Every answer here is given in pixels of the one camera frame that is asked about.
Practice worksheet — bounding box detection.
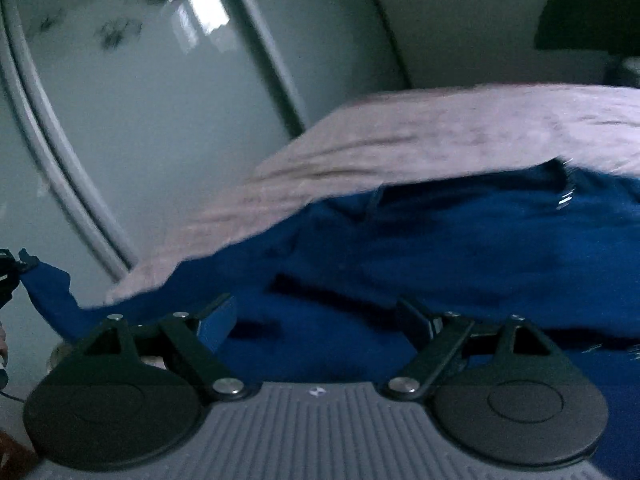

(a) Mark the blue knit sweater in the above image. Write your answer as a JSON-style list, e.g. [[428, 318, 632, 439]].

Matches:
[[22, 160, 639, 479]]

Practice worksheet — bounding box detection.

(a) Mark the glass floral wardrobe door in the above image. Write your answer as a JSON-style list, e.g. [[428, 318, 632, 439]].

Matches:
[[1, 0, 408, 281]]

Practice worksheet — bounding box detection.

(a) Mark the pink bed sheet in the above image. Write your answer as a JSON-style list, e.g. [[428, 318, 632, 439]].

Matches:
[[106, 84, 639, 304]]

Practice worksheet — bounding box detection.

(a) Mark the dark curved headboard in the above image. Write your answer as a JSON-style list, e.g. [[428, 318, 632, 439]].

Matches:
[[534, 0, 639, 58]]

